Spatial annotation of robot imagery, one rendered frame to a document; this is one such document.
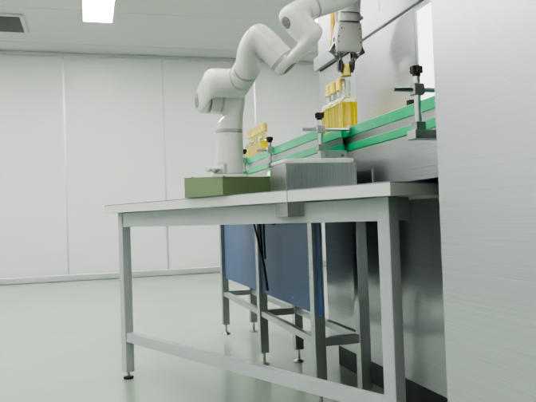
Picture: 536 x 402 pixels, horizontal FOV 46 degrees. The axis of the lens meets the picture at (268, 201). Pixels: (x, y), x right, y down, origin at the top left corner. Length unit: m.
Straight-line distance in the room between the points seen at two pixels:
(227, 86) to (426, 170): 0.76
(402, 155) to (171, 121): 6.44
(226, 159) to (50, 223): 5.86
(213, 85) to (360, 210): 0.69
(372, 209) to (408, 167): 0.16
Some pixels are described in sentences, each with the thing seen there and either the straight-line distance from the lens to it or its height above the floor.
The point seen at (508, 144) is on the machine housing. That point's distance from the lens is 1.11.
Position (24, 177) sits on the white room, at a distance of 7.96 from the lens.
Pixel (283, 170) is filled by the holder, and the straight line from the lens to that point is 1.86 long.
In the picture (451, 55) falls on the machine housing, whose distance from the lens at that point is 1.26.
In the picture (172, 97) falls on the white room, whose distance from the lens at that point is 8.12.
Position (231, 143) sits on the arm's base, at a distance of 2.18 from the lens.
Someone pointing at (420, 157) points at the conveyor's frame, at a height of 0.81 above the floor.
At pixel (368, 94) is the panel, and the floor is 1.11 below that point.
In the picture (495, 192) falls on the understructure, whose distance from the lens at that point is 1.13.
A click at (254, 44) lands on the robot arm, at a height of 1.21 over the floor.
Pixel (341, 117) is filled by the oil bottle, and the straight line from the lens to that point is 2.24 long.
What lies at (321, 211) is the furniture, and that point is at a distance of 1.79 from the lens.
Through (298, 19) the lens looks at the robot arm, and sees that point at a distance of 2.00.
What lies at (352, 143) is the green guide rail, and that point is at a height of 0.90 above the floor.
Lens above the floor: 0.67
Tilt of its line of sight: 1 degrees up
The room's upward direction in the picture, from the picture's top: 2 degrees counter-clockwise
